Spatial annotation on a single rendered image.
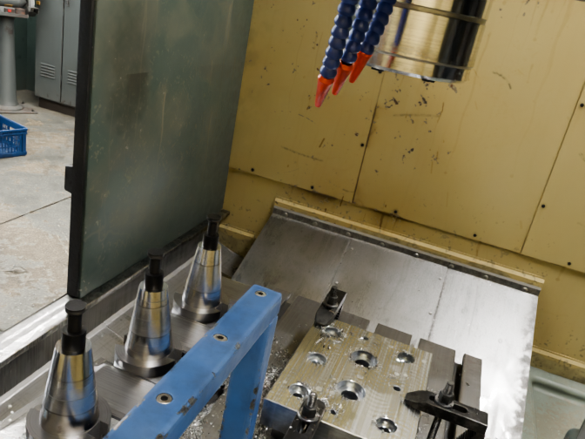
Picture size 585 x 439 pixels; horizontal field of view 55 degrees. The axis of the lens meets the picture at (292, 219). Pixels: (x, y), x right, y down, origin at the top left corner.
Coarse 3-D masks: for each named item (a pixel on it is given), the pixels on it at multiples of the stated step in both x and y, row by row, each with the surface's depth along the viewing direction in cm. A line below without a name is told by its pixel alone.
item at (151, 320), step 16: (144, 288) 51; (144, 304) 51; (160, 304) 51; (144, 320) 51; (160, 320) 52; (128, 336) 53; (144, 336) 52; (160, 336) 52; (128, 352) 53; (144, 352) 52; (160, 352) 53
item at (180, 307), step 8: (184, 288) 66; (176, 296) 64; (224, 296) 66; (176, 304) 62; (184, 304) 62; (224, 304) 64; (176, 312) 64; (184, 312) 62; (192, 312) 61; (200, 312) 62; (208, 312) 62; (216, 312) 62; (224, 312) 64; (192, 320) 62; (200, 320) 62; (208, 320) 62; (216, 320) 64
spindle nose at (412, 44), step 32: (416, 0) 60; (448, 0) 60; (480, 0) 61; (384, 32) 63; (416, 32) 61; (448, 32) 61; (480, 32) 64; (384, 64) 64; (416, 64) 63; (448, 64) 63
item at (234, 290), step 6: (222, 276) 72; (222, 282) 70; (228, 282) 71; (234, 282) 71; (222, 288) 69; (228, 288) 69; (234, 288) 69; (240, 288) 70; (246, 288) 70; (228, 294) 68; (234, 294) 68; (240, 294) 68; (234, 300) 67
